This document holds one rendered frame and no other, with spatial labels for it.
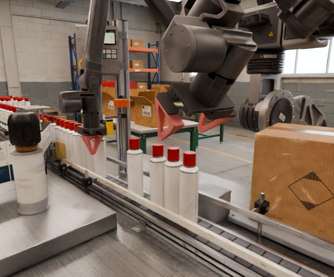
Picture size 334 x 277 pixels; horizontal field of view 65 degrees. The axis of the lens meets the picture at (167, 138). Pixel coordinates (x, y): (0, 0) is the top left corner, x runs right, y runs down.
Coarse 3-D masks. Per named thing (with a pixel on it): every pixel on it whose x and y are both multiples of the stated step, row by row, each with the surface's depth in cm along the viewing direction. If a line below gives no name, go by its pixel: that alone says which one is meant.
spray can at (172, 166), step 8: (168, 152) 72; (176, 152) 71; (168, 160) 73; (176, 160) 72; (168, 168) 72; (176, 168) 71; (168, 176) 72; (176, 176) 72; (168, 184) 73; (176, 184) 72; (168, 192) 73; (176, 192) 73; (168, 200) 74; (176, 200) 73; (168, 208) 74; (176, 208) 74
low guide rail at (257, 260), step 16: (64, 160) 119; (96, 176) 99; (128, 192) 85; (160, 208) 74; (192, 224) 66; (208, 240) 62; (224, 240) 59; (240, 256) 56; (256, 256) 54; (272, 272) 51; (288, 272) 49
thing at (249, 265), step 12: (72, 168) 118; (96, 180) 104; (144, 192) 92; (156, 216) 77; (180, 228) 70; (216, 228) 70; (204, 240) 65; (240, 240) 65; (228, 252) 60; (264, 252) 61; (252, 264) 57; (288, 264) 57; (264, 276) 53; (312, 276) 53
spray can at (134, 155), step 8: (136, 144) 83; (128, 152) 84; (136, 152) 83; (128, 160) 84; (136, 160) 84; (128, 168) 85; (136, 168) 84; (128, 176) 86; (136, 176) 85; (128, 184) 87; (136, 184) 85; (136, 192) 86
